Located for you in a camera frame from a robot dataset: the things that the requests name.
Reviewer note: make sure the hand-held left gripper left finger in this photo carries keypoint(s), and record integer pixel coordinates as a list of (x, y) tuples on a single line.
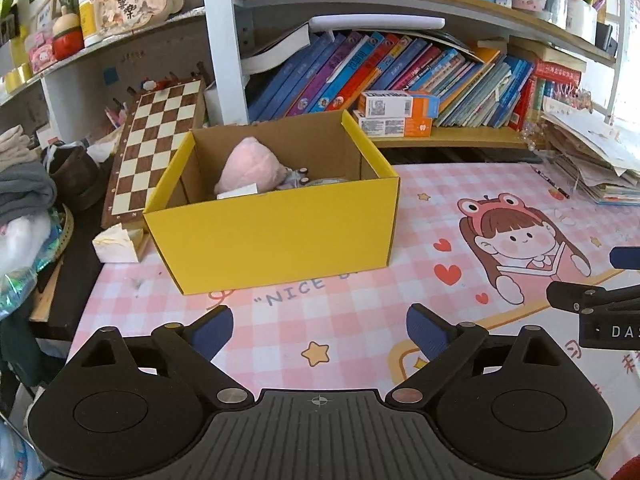
[(212, 332)]

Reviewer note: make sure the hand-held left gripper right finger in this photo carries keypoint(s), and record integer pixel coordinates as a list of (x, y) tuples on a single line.
[(431, 332)]

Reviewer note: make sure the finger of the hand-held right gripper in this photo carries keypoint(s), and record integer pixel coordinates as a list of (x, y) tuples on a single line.
[(575, 296), (626, 258)]

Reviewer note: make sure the yellow cardboard box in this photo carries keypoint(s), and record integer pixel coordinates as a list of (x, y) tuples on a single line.
[(280, 240)]

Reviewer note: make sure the white charger plug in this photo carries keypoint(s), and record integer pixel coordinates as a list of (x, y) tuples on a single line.
[(237, 191)]

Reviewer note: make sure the pink plush toy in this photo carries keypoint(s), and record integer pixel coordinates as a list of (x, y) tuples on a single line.
[(250, 165)]

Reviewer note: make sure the grey toy truck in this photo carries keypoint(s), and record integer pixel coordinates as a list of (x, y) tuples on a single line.
[(295, 177)]

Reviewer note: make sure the clear tape roll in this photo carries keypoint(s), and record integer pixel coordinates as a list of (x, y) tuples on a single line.
[(327, 181)]

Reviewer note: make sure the pink printed table mat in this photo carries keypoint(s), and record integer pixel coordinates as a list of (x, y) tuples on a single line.
[(350, 310)]

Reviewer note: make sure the black pencil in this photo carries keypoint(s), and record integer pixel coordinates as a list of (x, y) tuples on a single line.
[(550, 182)]

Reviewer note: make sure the stack of papers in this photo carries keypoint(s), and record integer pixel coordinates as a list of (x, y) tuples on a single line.
[(595, 155)]

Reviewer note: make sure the white tissue box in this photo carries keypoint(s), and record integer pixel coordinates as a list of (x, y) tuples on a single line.
[(115, 245)]

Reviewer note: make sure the red clothing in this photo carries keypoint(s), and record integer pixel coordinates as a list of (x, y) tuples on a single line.
[(625, 471)]

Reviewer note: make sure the wooden chessboard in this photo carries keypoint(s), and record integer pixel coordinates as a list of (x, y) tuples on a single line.
[(155, 150)]

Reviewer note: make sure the iridescent plastic bag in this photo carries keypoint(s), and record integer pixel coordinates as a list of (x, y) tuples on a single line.
[(27, 265)]

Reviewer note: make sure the brown hat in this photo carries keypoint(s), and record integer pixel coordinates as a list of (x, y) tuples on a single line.
[(75, 175)]

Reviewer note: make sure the orange and white carton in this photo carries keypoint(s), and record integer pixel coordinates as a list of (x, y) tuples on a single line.
[(400, 105), (392, 126)]

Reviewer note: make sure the plastic water bottle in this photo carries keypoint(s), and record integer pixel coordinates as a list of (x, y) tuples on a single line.
[(15, 452)]

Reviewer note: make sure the grey folded cloth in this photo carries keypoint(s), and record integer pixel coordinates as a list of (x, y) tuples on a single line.
[(25, 192)]

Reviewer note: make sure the white cup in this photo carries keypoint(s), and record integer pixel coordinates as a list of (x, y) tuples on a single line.
[(581, 20)]

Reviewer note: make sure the row of colourful books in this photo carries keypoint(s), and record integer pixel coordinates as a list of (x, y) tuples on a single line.
[(450, 80)]

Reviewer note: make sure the white cloth pile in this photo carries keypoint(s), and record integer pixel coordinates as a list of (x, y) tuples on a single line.
[(15, 145)]

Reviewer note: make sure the wooden bookshelf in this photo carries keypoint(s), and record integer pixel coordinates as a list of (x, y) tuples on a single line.
[(225, 50)]

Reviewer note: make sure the pink packet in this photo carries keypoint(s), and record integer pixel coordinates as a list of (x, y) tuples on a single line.
[(41, 55)]

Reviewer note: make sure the red and white doll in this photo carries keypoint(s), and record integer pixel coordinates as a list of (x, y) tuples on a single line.
[(67, 37)]

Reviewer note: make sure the yellow carton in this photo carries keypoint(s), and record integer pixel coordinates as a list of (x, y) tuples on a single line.
[(89, 22)]

